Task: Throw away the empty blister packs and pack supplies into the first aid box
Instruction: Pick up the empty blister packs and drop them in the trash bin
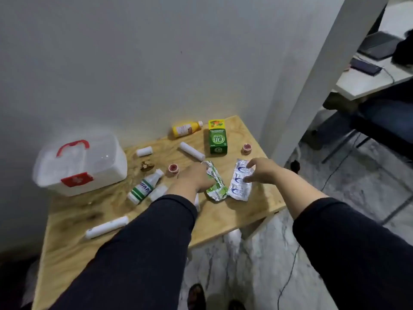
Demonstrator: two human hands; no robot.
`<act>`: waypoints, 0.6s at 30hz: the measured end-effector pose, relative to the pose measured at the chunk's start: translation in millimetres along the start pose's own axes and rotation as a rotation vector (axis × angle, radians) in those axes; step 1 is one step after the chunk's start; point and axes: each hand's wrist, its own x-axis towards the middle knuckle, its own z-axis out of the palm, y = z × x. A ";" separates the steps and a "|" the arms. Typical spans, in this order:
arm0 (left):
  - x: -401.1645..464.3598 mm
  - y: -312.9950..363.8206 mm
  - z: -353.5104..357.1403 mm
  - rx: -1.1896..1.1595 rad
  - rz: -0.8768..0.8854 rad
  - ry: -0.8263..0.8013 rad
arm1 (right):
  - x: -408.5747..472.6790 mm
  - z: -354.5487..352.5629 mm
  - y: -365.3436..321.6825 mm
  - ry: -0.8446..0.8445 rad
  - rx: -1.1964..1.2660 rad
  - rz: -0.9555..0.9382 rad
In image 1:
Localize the white bottle green stripes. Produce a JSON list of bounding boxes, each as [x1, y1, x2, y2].
[[127, 169, 164, 205]]

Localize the person's left sandal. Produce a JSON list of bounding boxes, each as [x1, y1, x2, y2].
[[187, 284, 207, 310]]

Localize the person's left forearm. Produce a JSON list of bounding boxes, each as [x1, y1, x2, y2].
[[51, 184, 199, 310]]

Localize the person's right forearm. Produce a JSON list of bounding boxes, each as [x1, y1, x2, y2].
[[274, 167, 413, 310]]

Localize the long white bandage roll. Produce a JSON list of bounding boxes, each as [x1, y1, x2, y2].
[[85, 216, 130, 240], [179, 141, 206, 161]]

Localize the green foil blister pack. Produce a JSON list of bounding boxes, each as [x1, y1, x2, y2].
[[201, 160, 230, 202]]

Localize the white desk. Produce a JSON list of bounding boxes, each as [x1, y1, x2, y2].
[[335, 0, 413, 101]]

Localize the plain white bottle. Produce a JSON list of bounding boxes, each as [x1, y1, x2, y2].
[[148, 185, 169, 202]]

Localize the dark laptop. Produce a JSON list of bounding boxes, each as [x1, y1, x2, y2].
[[358, 31, 404, 61]]

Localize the silver blue blister pack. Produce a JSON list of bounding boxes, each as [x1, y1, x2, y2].
[[227, 159, 255, 202]]

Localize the black phone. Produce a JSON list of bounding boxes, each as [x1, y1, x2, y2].
[[350, 58, 383, 76]]

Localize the yellow medicine bottle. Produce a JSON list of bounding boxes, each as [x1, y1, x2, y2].
[[172, 121, 204, 138]]

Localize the thin desk cable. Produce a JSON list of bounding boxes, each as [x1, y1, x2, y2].
[[381, 67, 396, 85]]

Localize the dark chair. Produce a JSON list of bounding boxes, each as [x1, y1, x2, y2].
[[318, 79, 413, 165]]

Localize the person's left hand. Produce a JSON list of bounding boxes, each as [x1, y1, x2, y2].
[[176, 163, 215, 196]]

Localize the green medicine carton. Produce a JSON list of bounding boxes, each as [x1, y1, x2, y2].
[[208, 119, 228, 155]]

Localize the black floor cable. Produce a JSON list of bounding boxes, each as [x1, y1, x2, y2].
[[277, 134, 362, 310]]

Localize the white first-aid box red handle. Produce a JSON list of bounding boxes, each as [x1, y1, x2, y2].
[[32, 132, 128, 197]]

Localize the black bag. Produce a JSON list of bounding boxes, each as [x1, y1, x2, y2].
[[391, 28, 413, 66]]

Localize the person's right hand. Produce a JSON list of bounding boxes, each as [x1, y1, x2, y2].
[[243, 157, 284, 184]]

